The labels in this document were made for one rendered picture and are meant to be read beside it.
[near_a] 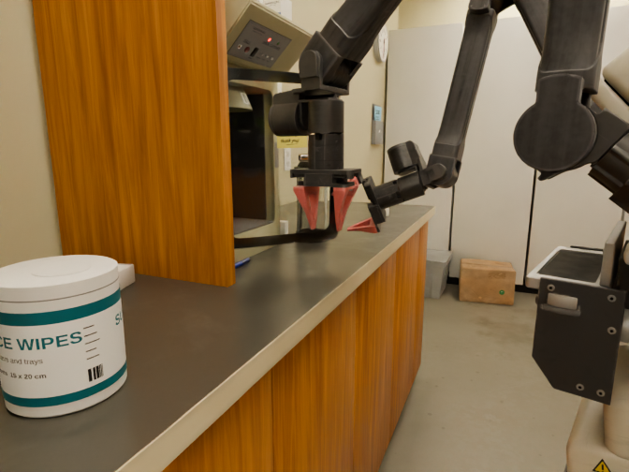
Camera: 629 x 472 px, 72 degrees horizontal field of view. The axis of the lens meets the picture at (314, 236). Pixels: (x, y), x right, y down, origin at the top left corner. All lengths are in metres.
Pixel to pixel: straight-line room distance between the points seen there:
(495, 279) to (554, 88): 3.20
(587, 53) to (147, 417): 0.60
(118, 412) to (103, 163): 0.66
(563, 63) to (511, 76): 3.38
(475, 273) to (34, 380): 3.36
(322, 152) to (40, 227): 0.79
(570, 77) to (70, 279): 0.55
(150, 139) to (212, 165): 0.16
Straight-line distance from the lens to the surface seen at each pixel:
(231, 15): 0.99
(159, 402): 0.56
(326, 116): 0.68
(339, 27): 0.68
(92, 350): 0.55
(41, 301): 0.52
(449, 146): 0.99
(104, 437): 0.52
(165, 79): 0.96
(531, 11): 1.06
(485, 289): 3.70
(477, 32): 1.06
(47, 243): 1.27
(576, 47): 0.56
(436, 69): 4.00
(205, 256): 0.93
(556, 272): 0.75
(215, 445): 0.66
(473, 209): 3.95
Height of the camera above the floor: 1.22
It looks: 12 degrees down
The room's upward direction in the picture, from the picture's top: straight up
